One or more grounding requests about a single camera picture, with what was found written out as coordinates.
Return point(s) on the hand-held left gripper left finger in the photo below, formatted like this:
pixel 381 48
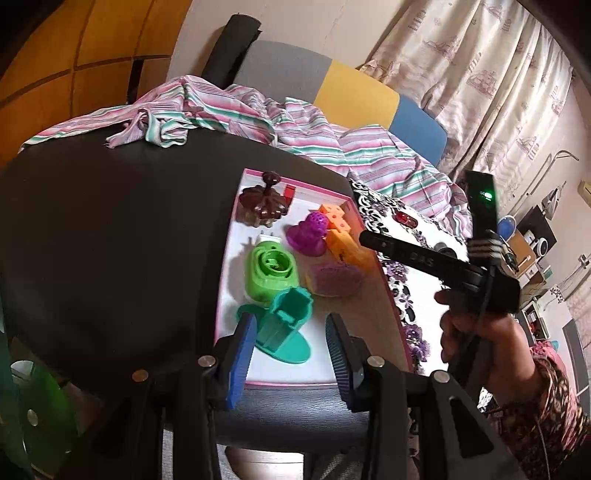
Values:
pixel 242 357

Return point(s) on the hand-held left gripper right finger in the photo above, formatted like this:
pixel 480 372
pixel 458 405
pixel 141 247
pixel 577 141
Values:
pixel 338 357

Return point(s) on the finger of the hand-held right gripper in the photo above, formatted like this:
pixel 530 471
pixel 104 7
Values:
pixel 415 256

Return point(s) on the teal plastic holder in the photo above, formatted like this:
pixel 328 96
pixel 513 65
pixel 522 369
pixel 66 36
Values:
pixel 286 323

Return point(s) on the orange block toy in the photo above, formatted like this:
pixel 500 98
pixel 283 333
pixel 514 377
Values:
pixel 344 244

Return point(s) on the pink cardboard box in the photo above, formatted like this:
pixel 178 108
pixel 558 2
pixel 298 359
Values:
pixel 231 286

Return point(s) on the lilac oval air freshener case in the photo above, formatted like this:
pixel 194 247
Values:
pixel 332 279

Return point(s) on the green round plug-in device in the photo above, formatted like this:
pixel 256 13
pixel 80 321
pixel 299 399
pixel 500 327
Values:
pixel 270 272

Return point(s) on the purple perforated plastic toy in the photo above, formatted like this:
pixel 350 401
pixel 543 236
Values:
pixel 307 233

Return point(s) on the brown flower-shaped plastic piece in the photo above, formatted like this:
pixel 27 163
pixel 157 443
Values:
pixel 263 205

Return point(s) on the person's right forearm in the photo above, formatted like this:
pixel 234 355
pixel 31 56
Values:
pixel 545 424

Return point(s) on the person's right hand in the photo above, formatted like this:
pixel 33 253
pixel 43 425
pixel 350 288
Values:
pixel 503 350

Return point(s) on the black cylindrical filter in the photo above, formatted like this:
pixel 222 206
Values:
pixel 445 250

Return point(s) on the small red plastic object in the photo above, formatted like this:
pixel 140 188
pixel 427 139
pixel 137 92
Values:
pixel 406 218

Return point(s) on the wooden side desk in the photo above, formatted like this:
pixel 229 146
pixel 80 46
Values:
pixel 521 254

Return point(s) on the white round appliance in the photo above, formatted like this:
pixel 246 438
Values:
pixel 541 245

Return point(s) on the blue round chair back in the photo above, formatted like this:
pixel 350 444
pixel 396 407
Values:
pixel 507 228

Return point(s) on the pink green striped cloth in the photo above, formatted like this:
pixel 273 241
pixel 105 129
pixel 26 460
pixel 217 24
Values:
pixel 323 138

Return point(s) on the grey yellow blue chair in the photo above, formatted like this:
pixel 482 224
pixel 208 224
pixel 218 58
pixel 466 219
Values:
pixel 360 87

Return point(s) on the beige patterned curtain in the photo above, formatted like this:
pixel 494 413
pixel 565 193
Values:
pixel 485 69

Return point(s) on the green translucent plastic object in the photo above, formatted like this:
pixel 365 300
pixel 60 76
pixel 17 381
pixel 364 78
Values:
pixel 41 401

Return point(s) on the wooden wardrobe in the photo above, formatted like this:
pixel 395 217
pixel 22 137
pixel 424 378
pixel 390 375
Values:
pixel 92 46

